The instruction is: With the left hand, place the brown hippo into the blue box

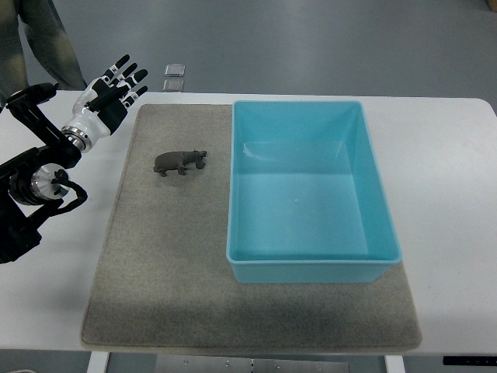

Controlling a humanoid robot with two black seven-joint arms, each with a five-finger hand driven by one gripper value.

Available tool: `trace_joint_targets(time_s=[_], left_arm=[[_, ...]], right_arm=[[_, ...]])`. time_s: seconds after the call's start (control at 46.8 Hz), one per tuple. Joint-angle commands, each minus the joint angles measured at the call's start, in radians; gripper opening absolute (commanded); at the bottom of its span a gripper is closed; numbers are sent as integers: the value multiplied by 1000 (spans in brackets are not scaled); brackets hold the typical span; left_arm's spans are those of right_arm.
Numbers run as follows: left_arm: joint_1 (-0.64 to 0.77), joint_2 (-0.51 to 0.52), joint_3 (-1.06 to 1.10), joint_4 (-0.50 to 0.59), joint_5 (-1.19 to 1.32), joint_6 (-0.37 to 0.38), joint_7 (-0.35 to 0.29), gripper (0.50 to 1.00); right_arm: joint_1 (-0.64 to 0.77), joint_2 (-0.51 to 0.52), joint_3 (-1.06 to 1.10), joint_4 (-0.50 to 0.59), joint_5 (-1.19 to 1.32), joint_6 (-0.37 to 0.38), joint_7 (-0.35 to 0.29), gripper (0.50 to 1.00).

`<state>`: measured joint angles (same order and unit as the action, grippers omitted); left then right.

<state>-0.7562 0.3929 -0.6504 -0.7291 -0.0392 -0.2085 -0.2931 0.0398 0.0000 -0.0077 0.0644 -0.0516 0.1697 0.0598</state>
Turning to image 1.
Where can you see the lower floor socket plate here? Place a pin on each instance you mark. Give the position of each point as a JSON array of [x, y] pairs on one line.
[[173, 85]]

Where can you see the floor socket plate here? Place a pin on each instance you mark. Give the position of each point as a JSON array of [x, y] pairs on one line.
[[173, 85], [175, 70]]

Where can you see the left white table leg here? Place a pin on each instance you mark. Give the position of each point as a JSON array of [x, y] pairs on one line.
[[98, 362]]

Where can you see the grey felt mat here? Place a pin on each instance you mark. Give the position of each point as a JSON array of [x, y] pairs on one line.
[[163, 280]]

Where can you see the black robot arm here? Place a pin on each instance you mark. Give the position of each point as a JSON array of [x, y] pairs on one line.
[[35, 185]]

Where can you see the right white table leg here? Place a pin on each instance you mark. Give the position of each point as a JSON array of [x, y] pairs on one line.
[[394, 364]]

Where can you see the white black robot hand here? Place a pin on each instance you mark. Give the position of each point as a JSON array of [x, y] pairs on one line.
[[104, 104]]

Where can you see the white table leg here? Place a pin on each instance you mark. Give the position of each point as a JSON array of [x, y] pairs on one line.
[[394, 364], [98, 362]]

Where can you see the metal table crossbar plate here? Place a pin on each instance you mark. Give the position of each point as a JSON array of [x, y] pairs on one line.
[[181, 363]]

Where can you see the upper floor socket plate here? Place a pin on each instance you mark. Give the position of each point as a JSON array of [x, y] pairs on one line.
[[175, 70]]

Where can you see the blue plastic box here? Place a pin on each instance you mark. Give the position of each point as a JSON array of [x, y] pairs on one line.
[[307, 203]]

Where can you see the person's trouser legs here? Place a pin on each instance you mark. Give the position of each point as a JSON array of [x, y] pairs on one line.
[[48, 40]]

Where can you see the black table control panel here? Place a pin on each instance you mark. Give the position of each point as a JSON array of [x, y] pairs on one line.
[[482, 361]]

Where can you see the brown toy hippo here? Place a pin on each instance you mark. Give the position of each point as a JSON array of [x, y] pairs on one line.
[[178, 160]]

